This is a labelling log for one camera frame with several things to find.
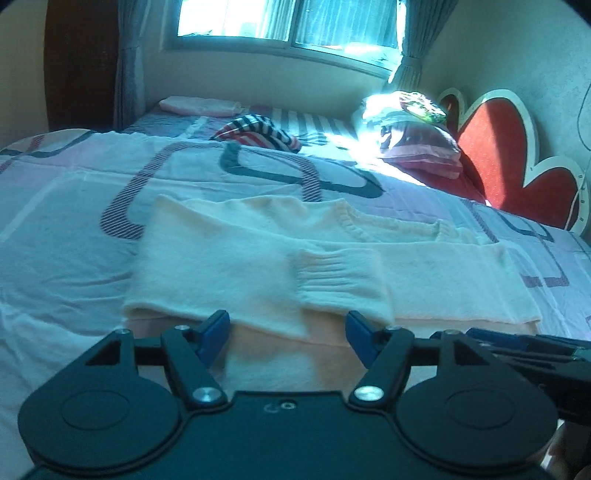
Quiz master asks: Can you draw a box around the window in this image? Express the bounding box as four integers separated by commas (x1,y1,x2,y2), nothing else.
160,0,408,80

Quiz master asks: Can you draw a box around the patterned bed quilt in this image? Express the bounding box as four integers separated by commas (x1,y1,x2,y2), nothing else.
0,128,591,462

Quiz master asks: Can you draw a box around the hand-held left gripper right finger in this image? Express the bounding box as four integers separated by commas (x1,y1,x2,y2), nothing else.
345,310,493,411

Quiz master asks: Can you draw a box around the white knitted sweater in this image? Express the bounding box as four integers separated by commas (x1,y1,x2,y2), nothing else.
121,194,543,393

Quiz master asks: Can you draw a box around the striped bed sheet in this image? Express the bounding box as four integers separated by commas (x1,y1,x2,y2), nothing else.
124,105,365,156

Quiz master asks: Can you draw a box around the stack of striped pillows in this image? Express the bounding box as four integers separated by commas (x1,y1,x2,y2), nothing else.
355,92,463,180

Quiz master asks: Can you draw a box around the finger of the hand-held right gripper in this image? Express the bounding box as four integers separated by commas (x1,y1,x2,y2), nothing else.
490,352,591,422
465,327,591,363

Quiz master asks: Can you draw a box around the red heart-shaped headboard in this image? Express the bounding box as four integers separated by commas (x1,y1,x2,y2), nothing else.
437,88,591,232

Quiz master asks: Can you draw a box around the striped garment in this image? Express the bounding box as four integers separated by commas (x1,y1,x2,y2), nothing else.
209,113,303,154

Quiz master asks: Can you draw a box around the pink folded cloth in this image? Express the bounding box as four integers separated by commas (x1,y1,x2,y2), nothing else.
159,96,243,117

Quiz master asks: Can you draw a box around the dark wooden wardrobe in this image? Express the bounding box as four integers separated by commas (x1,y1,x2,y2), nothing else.
44,0,120,133

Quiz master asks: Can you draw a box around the grey curtain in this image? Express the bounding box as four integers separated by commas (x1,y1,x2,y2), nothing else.
384,0,461,96
113,0,149,132

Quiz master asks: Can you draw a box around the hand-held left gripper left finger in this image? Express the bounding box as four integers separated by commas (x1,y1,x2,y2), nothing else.
86,310,230,409

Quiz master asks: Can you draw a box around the wall cable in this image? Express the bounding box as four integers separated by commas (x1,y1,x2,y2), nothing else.
575,81,591,153

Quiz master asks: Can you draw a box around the colourful bundle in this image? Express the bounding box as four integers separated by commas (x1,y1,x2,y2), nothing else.
399,91,448,124

